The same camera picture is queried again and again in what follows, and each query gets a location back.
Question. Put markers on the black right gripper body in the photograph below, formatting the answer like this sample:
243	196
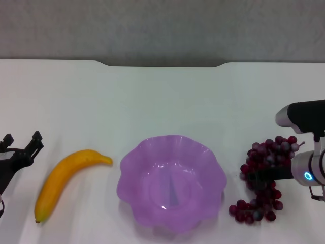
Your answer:
280	174

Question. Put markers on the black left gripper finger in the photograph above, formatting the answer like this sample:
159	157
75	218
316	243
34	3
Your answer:
35	146
7	139

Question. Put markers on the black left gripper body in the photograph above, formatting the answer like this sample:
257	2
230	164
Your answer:
10	165

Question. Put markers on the dark red grape bunch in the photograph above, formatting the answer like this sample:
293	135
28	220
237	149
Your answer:
266	155

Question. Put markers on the yellow banana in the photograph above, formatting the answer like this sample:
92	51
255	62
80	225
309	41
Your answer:
56	178

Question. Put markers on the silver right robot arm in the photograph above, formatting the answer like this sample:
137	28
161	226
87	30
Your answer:
304	167

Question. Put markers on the purple wavy plastic bowl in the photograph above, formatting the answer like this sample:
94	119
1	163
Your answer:
157	183

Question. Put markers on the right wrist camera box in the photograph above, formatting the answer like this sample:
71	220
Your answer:
304	114

